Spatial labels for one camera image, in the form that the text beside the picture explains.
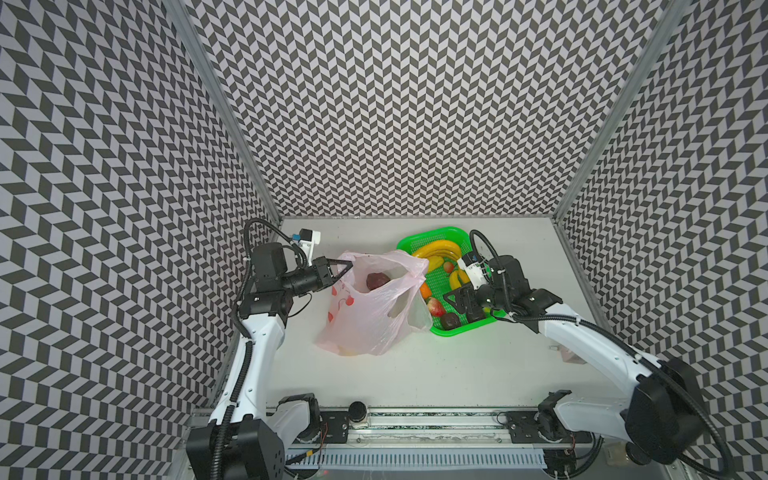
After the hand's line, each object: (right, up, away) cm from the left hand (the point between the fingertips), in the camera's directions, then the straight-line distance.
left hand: (351, 266), depth 72 cm
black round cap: (+57, -34, -15) cm, 68 cm away
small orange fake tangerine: (+20, -9, +21) cm, 31 cm away
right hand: (+27, -10, +10) cm, 30 cm away
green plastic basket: (+25, -7, +27) cm, 38 cm away
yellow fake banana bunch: (+24, +3, +25) cm, 35 cm away
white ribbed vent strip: (+16, -45, -2) cm, 48 cm away
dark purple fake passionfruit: (+4, -6, +23) cm, 24 cm away
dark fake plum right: (+27, -17, +15) cm, 35 cm away
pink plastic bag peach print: (+6, -8, -5) cm, 11 cm away
